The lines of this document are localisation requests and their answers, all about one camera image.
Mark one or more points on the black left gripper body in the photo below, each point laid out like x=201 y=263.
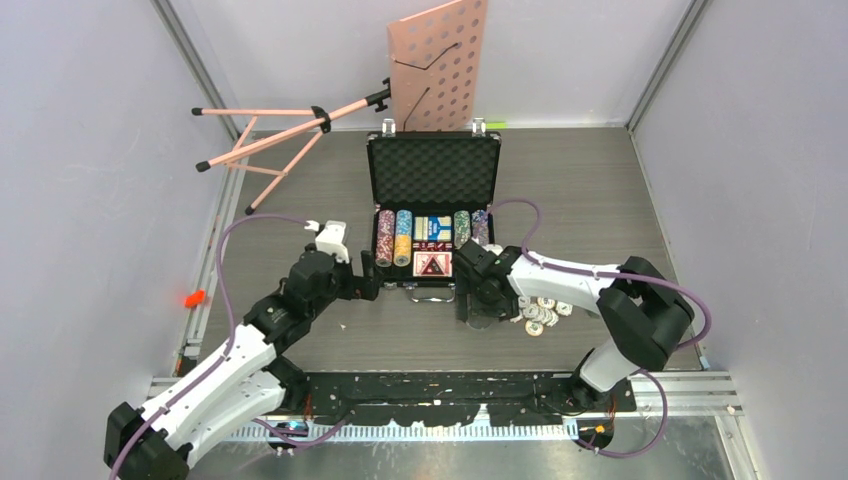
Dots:
x=348 y=286

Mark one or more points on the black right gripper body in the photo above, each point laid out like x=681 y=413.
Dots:
x=481 y=301

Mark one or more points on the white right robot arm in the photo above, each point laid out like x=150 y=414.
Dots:
x=645 y=315

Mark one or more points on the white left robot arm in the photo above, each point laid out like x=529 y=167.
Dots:
x=247 y=376

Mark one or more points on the blue Texas Hold'em card deck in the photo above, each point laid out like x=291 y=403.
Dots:
x=432 y=228

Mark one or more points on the yellow chip stack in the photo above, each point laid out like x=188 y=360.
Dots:
x=402 y=254

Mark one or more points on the dark red chip stack left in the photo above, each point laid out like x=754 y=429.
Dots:
x=384 y=250

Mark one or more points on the pile of loose poker chips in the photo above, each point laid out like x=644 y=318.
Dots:
x=539 y=313

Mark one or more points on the purple poker chip stack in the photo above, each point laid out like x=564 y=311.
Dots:
x=386 y=222

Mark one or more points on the triangular all in button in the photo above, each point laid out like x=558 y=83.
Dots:
x=432 y=267

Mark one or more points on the red backed card deck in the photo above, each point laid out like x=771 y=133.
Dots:
x=445 y=259

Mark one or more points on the light blue chip stack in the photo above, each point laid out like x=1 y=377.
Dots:
x=404 y=223

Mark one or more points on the blue orange chip stack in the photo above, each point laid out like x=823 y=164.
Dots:
x=480 y=227

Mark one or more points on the green chip stack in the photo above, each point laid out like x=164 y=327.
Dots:
x=462 y=226

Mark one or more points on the black aluminium poker case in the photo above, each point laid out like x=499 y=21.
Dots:
x=430 y=175

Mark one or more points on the pink perforated music stand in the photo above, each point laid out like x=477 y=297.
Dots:
x=434 y=59

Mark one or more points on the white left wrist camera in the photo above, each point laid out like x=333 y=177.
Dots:
x=330 y=238

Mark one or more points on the orange clip on rail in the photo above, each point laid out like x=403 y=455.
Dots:
x=194 y=299

